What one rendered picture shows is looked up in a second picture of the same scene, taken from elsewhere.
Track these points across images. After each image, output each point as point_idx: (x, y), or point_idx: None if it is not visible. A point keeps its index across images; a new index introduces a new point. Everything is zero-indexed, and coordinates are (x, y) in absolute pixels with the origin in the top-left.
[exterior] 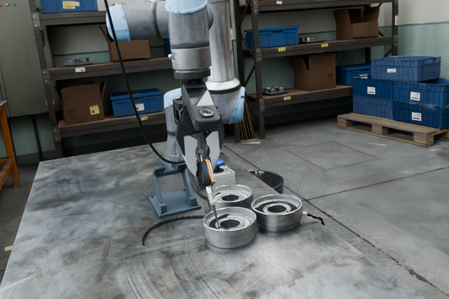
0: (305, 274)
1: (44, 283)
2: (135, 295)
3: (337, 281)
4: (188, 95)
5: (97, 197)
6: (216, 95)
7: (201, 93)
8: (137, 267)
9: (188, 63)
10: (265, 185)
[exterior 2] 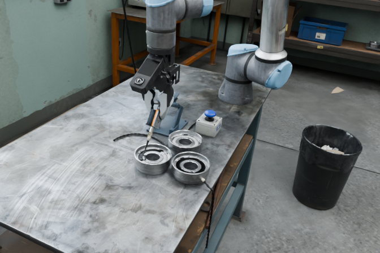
0: (139, 212)
1: (56, 133)
2: (69, 164)
3: (142, 228)
4: (143, 63)
5: None
6: (258, 61)
7: (152, 65)
8: (92, 151)
9: (149, 42)
10: (233, 147)
